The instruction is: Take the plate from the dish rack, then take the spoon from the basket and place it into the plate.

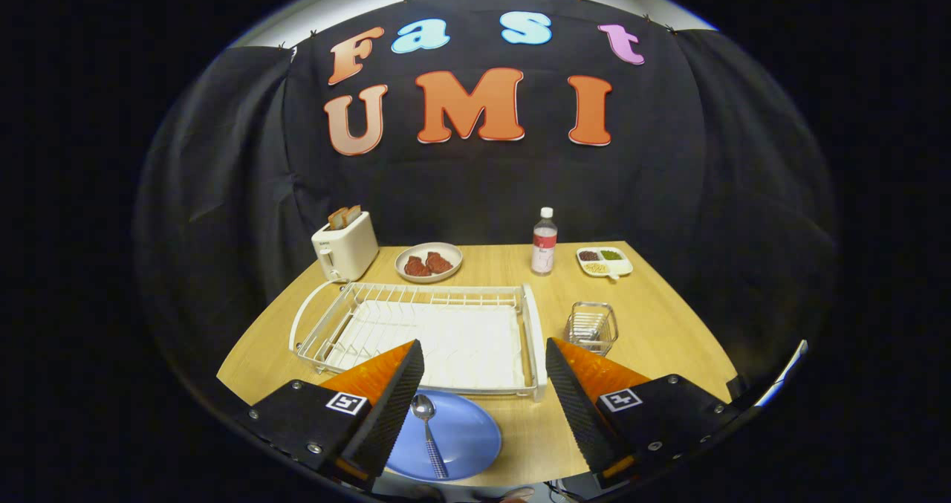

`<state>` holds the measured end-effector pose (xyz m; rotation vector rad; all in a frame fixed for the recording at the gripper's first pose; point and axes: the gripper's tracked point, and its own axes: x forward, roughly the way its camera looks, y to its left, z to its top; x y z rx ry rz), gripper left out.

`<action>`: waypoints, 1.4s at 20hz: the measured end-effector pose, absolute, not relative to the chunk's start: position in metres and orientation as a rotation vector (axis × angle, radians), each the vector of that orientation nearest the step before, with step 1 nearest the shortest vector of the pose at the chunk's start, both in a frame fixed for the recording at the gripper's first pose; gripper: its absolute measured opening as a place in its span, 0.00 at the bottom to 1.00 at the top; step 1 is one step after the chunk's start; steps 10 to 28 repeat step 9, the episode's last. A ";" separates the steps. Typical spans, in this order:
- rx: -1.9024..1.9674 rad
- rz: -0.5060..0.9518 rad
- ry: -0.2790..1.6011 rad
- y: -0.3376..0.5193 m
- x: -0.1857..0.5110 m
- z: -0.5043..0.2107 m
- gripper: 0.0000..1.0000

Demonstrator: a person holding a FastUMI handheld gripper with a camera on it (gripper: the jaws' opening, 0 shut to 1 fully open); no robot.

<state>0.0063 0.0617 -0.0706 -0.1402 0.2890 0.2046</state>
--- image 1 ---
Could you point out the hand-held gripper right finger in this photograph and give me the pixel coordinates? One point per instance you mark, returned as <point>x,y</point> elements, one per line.
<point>583,414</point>

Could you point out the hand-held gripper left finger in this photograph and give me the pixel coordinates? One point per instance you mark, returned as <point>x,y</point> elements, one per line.
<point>390,414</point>

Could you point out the metal spoon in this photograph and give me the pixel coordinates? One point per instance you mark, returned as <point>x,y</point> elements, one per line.
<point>423,408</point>

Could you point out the blue plate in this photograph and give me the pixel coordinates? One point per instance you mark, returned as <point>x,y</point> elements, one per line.
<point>468,436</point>

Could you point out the white dish rack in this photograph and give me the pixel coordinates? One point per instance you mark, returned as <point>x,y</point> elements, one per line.
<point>461,339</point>

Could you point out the white divided dish with beans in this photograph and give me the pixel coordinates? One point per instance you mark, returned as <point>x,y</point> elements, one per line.
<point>620,265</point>

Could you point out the beige plate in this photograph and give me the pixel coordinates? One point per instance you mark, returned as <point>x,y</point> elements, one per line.
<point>429,247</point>

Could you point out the red meat piece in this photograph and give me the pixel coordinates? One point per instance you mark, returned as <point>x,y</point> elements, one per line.
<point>417,267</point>
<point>439,262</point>

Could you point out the cream toaster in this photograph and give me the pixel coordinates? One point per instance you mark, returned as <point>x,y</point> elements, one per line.
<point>349,250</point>

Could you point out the clear water bottle red label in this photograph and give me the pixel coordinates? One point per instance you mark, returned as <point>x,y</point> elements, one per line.
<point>544,247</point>

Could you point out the toast slice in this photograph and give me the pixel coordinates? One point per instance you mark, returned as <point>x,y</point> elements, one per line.
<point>337,218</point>
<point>354,213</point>

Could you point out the black backdrop cloth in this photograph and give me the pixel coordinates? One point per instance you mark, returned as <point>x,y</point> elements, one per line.
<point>594,183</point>

